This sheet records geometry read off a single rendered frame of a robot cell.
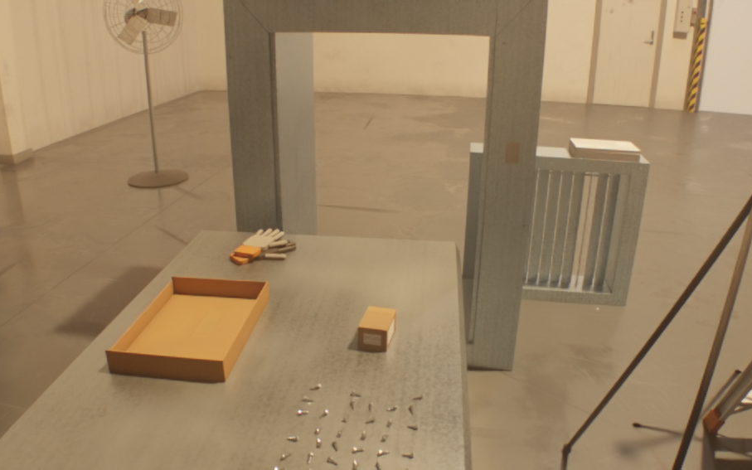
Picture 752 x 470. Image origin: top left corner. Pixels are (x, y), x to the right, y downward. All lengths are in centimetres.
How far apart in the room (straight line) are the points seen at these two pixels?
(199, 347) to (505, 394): 137
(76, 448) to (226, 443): 31
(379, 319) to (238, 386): 39
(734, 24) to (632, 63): 178
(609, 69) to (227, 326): 911
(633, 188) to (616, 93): 725
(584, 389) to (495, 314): 49
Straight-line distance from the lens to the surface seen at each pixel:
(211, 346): 161
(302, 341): 160
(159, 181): 542
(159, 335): 169
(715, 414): 258
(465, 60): 1007
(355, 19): 229
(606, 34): 1023
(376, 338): 154
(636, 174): 314
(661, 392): 276
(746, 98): 1120
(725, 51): 1096
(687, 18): 1042
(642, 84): 1044
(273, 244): 212
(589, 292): 333
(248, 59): 241
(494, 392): 255
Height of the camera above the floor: 148
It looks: 22 degrees down
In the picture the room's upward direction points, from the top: 1 degrees clockwise
